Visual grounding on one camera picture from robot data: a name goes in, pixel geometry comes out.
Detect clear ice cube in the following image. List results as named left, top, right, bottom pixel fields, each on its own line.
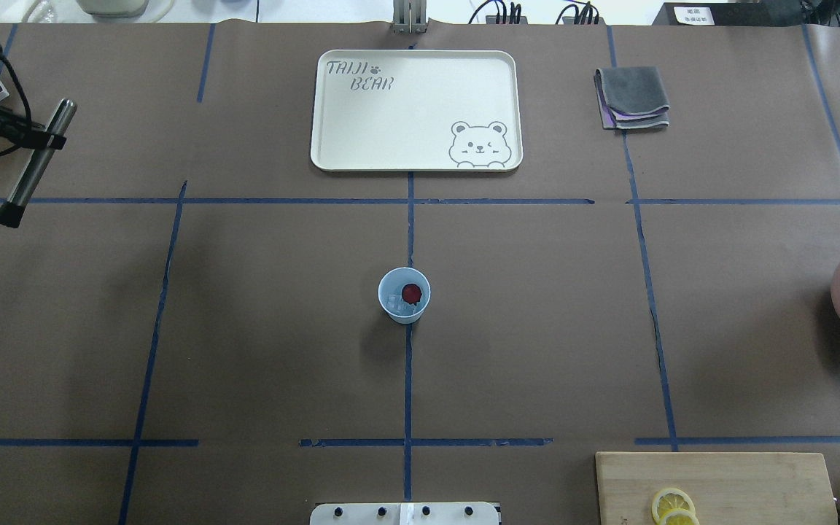
left=384, top=295, right=420, bottom=318

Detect lemon slices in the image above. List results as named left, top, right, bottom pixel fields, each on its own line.
left=650, top=486, right=700, bottom=524

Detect wooden cutting board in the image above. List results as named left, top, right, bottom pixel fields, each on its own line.
left=594, top=451, right=838, bottom=524

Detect grey folded cloth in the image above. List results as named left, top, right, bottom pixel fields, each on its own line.
left=594, top=66, right=670, bottom=131

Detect red strawberry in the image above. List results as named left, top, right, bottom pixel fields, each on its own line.
left=400, top=283, right=423, bottom=306

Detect light blue cup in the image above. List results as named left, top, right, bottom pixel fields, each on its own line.
left=377, top=267, right=432, bottom=324

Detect white post base plate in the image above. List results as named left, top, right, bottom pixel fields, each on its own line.
left=309, top=501, right=502, bottom=524

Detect steel muddler black tip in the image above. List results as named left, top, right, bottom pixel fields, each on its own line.
left=0, top=99, right=78, bottom=228

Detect cream bear tray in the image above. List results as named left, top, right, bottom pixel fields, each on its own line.
left=311, top=49, right=524, bottom=173

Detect aluminium frame post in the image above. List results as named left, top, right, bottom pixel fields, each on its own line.
left=392, top=0, right=429, bottom=34

